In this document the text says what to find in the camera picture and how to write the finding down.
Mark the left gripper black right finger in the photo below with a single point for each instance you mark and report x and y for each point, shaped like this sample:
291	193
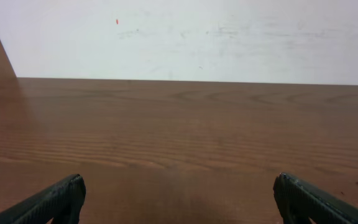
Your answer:
300	202

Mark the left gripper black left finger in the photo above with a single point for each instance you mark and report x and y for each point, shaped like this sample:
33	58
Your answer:
58	203

